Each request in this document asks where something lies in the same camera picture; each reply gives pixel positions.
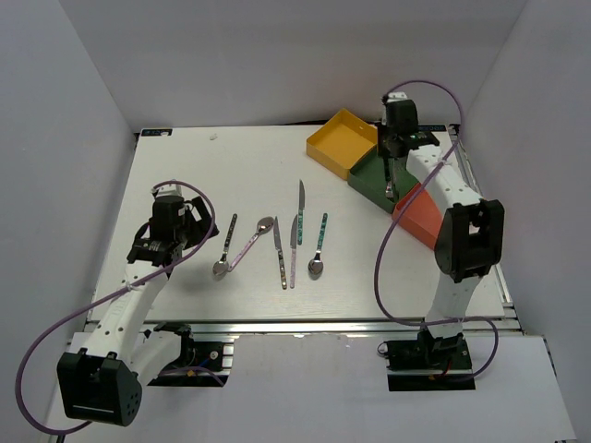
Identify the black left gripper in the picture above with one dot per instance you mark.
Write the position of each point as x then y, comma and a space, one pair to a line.
201, 225

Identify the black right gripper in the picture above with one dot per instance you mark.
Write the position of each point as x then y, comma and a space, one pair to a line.
380, 129

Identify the fork with green handle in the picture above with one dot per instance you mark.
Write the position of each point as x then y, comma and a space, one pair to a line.
389, 189

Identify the fork with black patterned handle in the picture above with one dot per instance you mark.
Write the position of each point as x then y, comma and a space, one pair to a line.
395, 192

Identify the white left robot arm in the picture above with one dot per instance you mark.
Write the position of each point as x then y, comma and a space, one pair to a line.
103, 381

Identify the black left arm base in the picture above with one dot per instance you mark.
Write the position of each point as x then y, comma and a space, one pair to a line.
202, 363

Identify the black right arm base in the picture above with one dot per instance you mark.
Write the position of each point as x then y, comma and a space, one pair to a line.
411, 369

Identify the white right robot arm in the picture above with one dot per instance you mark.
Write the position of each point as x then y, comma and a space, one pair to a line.
469, 241

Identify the green square bin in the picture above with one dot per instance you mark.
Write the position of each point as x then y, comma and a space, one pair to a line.
367, 178

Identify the yellow square bin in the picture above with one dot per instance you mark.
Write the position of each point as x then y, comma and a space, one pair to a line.
341, 143

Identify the orange square bin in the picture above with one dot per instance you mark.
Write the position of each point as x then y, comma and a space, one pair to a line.
422, 220

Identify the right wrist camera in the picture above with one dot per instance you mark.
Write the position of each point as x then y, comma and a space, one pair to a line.
393, 96

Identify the spoon with black patterned handle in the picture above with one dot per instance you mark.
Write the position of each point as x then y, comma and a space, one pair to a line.
221, 266

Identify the spoon with pink handle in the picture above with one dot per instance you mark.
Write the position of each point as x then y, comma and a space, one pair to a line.
264, 225

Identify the knife with green handle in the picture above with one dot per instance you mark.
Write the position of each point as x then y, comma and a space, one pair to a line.
301, 210

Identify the knife with pink handle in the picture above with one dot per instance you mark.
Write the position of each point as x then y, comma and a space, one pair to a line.
293, 246

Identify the knife with black patterned handle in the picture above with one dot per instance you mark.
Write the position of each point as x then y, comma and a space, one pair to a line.
279, 250

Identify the spoon with green handle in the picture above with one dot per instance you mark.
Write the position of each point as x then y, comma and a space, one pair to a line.
315, 265

